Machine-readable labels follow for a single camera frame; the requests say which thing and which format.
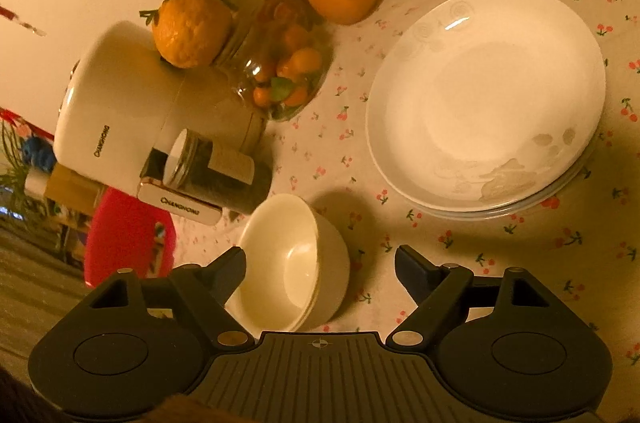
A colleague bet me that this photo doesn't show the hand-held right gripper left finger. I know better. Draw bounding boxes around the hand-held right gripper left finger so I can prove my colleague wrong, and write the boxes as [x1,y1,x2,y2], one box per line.
[91,246,252,350]

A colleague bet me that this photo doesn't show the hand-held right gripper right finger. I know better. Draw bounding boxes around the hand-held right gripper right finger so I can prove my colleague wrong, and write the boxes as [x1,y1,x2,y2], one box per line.
[385,245,552,350]

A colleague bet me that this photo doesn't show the white plate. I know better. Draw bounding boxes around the white plate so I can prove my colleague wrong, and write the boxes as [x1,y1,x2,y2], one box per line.
[365,0,607,211]

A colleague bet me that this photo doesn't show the dark jar with white lid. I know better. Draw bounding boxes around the dark jar with white lid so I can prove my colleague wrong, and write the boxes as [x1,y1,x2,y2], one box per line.
[162,128,272,215]

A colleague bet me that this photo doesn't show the red plastic stool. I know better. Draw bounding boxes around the red plastic stool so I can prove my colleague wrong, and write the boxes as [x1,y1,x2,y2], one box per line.
[84,187,177,289]

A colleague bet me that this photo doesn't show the cherry print tablecloth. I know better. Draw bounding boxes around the cherry print tablecloth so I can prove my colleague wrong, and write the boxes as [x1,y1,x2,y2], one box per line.
[170,0,640,386]

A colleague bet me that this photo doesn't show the wooden shelf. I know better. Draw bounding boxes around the wooden shelf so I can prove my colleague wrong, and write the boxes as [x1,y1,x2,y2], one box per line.
[42,163,107,264]

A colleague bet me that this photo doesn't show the white kitchen appliance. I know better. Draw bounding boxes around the white kitchen appliance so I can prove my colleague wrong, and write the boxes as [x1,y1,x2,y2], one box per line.
[52,20,267,225]

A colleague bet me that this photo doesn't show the glass jar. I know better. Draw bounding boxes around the glass jar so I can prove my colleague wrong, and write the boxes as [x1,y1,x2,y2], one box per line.
[214,0,332,122]

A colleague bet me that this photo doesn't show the pile of kumquats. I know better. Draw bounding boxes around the pile of kumquats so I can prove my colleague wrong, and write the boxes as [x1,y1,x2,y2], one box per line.
[251,0,324,110]

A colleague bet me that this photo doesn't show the blue toy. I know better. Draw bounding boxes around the blue toy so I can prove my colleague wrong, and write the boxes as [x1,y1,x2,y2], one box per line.
[20,134,57,170]

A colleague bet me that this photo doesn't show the large orange with leaves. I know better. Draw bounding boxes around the large orange with leaves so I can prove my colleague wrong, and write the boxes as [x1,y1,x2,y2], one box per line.
[139,0,235,69]

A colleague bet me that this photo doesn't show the green plant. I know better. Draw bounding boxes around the green plant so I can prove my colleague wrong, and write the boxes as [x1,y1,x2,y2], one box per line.
[0,110,33,189]

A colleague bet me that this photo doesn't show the red wall decoration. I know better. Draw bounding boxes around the red wall decoration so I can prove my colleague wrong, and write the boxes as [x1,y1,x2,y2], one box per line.
[0,2,47,37]

